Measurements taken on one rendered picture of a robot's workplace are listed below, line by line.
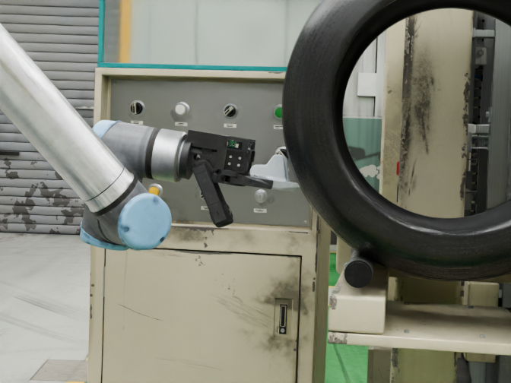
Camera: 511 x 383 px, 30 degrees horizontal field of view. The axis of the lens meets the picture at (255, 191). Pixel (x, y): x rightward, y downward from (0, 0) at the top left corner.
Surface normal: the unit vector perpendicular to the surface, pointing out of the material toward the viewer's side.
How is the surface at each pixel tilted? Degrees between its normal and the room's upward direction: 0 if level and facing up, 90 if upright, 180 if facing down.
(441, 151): 90
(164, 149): 74
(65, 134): 93
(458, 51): 90
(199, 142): 90
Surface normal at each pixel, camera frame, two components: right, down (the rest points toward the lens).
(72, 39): 0.00, 0.05
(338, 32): -0.30, -0.06
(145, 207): 0.51, 0.11
